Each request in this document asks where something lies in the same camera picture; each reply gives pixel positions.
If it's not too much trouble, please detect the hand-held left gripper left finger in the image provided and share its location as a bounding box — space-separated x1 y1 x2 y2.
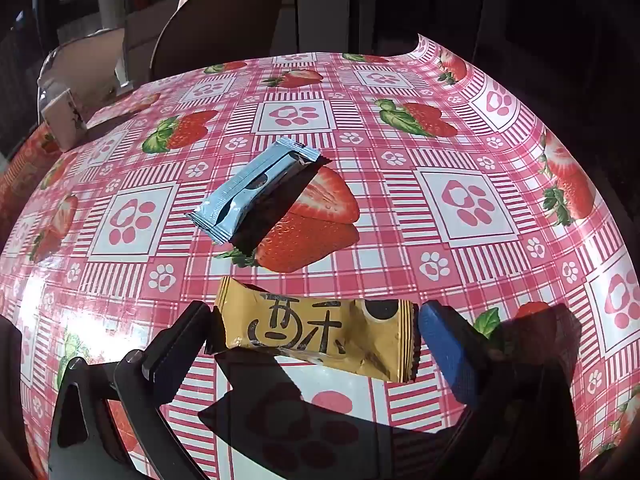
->
47 300 222 480

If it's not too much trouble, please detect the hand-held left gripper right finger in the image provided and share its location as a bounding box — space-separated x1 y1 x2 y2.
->
417 300 587 480

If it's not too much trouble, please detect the yellow snack packet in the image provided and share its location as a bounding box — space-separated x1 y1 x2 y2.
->
214 276 422 385

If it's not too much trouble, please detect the light blue snack packet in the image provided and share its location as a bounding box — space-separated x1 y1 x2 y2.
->
186 137 322 246

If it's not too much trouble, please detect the strawberry print tablecloth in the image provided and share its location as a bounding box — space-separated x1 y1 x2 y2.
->
0 34 640 480

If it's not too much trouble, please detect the small white carton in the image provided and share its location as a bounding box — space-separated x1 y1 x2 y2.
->
42 87 87 154

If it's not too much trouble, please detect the brown chair back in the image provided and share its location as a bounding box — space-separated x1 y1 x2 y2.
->
149 0 292 82

